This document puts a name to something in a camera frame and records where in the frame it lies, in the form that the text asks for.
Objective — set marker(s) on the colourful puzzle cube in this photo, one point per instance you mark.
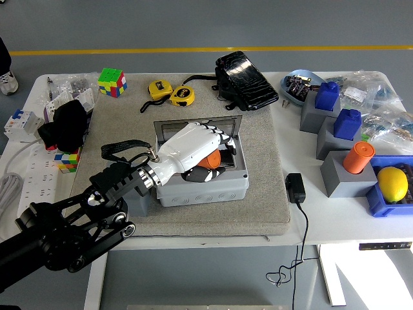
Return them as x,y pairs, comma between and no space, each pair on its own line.
111,82
67,161

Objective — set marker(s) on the white circuit breaker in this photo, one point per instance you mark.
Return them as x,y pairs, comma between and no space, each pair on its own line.
22,126

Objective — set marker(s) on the transparent grey box lid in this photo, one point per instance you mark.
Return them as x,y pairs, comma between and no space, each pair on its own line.
230,126

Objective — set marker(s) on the grey-brown mat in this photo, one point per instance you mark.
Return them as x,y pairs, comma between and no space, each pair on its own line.
209,223

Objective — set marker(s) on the dark components in dish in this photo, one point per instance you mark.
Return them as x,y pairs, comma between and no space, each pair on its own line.
297,87

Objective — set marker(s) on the white table leg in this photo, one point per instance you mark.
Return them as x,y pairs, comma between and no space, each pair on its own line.
332,281
93,287

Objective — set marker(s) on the black table control panel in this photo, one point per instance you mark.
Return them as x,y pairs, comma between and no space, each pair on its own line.
384,246

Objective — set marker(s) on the yellow lemon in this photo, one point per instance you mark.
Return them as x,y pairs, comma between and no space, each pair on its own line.
392,185

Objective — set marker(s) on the blue block battery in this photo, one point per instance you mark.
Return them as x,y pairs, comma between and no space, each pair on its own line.
326,97
346,126

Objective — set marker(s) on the clear bags of electronic parts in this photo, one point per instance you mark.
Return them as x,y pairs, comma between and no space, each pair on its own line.
380,106

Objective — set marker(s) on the grey cube holder round hole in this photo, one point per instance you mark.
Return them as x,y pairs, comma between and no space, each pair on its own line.
142,205

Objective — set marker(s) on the glossy black pouch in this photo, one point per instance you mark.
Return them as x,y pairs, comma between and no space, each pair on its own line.
246,80

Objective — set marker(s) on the dark components in bin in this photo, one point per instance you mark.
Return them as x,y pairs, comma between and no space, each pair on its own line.
409,181

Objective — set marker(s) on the yellow tape measure round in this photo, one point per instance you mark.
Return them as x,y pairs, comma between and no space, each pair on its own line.
182,95

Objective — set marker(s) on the person's leg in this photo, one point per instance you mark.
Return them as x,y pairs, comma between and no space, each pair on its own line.
4,58

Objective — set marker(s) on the small screws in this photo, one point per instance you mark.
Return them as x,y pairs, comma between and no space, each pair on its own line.
285,104

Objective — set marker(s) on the light blue dish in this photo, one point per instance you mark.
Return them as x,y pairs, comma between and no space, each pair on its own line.
287,92

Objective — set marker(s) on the person's shoe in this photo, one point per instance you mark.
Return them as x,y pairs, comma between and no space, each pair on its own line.
8,84

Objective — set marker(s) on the blue plastic bin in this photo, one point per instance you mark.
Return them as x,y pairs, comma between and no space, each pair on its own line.
377,203

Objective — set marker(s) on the clear bags of small parts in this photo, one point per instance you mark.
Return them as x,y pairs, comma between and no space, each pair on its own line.
80,93

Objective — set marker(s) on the white power strip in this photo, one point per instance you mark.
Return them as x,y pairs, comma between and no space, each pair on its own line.
42,181

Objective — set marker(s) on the yellow tape measure squarish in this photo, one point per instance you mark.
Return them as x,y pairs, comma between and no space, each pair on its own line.
159,88

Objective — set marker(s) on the grey plastic junction box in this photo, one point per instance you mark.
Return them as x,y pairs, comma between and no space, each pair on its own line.
206,193

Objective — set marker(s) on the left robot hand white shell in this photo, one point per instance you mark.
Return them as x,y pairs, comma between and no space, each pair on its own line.
187,148

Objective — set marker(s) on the orange cylinder battery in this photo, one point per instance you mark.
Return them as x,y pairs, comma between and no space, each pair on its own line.
356,158
213,159

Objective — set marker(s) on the black cloth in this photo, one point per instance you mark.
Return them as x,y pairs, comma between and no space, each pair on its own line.
67,124

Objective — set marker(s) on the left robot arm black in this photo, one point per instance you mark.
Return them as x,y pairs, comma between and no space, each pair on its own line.
71,226

